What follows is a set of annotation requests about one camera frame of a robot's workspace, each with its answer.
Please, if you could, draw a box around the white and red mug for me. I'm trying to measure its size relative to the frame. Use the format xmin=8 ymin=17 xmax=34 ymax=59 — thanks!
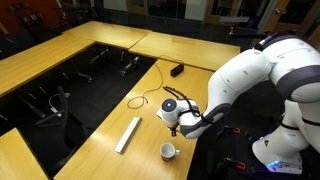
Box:
xmin=160 ymin=143 xmax=181 ymax=162

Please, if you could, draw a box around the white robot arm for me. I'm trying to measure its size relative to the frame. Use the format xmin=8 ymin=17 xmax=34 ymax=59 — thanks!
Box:
xmin=157 ymin=34 xmax=320 ymax=174

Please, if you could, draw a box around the black power adapter box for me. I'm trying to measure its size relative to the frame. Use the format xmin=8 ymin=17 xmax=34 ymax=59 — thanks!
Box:
xmin=170 ymin=64 xmax=184 ymax=77

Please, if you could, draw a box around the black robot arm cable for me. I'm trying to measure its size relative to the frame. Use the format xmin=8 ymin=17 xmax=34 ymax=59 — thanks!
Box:
xmin=162 ymin=85 xmax=214 ymax=125

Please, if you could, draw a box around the white flat bar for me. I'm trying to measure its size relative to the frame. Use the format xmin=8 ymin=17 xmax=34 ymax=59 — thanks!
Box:
xmin=114 ymin=117 xmax=142 ymax=154

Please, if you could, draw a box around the black office chair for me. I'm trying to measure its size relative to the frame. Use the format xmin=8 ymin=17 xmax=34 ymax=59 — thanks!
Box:
xmin=30 ymin=86 xmax=88 ymax=175

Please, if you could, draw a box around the red and black clamp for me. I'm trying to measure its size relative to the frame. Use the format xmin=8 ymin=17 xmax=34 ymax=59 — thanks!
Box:
xmin=220 ymin=157 xmax=246 ymax=170

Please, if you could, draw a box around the thin black cable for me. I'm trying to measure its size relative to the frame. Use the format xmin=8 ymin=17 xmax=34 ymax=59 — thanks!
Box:
xmin=126 ymin=54 xmax=185 ymax=110

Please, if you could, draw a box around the white charger with cable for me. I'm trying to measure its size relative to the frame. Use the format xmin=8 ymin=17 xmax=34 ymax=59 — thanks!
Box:
xmin=48 ymin=92 xmax=71 ymax=117

